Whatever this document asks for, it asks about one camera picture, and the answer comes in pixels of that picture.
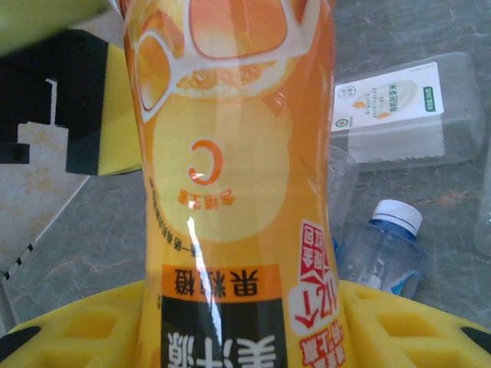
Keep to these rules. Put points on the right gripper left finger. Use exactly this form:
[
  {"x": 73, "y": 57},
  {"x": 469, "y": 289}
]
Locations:
[{"x": 76, "y": 333}]

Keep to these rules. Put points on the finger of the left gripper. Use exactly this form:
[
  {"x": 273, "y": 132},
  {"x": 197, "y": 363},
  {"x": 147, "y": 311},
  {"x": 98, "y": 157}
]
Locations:
[{"x": 88, "y": 96}]

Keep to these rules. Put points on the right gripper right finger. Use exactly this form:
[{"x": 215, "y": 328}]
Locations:
[{"x": 403, "y": 333}]

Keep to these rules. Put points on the pale blue clear water bottle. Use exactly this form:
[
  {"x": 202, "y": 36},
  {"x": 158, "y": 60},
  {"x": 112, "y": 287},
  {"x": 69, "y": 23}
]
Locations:
[{"x": 383, "y": 249}]

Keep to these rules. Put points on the blue label water bottle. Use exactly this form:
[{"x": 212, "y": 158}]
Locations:
[{"x": 343, "y": 180}]

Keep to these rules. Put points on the tall orange juice bottle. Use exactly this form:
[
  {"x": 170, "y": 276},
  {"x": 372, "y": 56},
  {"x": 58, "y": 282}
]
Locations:
[{"x": 230, "y": 191}]

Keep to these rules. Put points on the square clear bottle white label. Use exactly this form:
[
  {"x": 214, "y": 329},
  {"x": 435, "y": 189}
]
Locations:
[{"x": 387, "y": 99}]

